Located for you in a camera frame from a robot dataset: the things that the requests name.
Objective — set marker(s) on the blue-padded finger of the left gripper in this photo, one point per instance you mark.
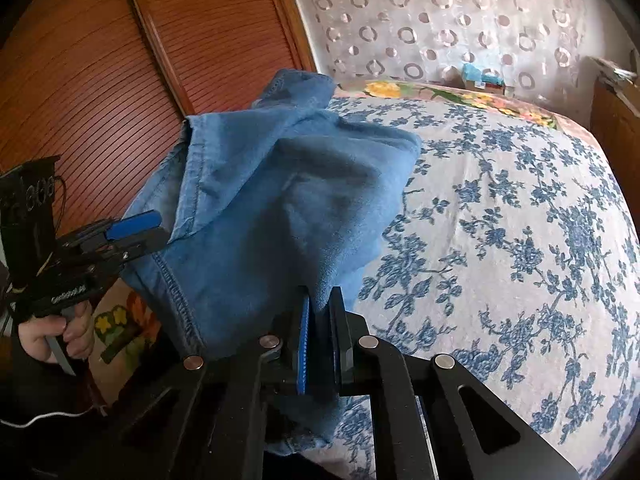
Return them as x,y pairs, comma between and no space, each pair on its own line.
133,225

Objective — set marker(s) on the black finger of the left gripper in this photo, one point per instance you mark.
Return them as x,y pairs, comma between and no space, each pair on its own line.
143,243

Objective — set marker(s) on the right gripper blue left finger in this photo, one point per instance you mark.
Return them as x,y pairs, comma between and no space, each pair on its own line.
298,341

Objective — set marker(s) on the blue floral white sheet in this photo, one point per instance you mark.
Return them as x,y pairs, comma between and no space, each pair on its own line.
561,346

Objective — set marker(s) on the circle patterned sheer curtain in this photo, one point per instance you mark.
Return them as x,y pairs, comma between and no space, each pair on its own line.
542,49

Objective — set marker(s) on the wooden sideboard cabinet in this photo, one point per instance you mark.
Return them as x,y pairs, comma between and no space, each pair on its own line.
616,128

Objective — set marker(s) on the blue denim jeans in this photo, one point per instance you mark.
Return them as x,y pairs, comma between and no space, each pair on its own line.
258,203

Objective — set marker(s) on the person's left hand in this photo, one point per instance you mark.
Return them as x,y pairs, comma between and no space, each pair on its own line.
77,334

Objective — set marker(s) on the cardboard box with blue cloth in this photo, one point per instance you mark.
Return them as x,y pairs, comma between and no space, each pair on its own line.
487,81

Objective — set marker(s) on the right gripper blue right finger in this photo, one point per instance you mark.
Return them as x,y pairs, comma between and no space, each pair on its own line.
345,330

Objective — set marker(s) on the wooden louvered wardrobe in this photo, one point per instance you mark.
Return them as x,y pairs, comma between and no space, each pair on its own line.
104,85

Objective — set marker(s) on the stack of papers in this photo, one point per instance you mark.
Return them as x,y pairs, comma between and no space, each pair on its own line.
613,75

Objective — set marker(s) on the floral bed cover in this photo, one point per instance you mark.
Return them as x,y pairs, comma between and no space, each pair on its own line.
460,97

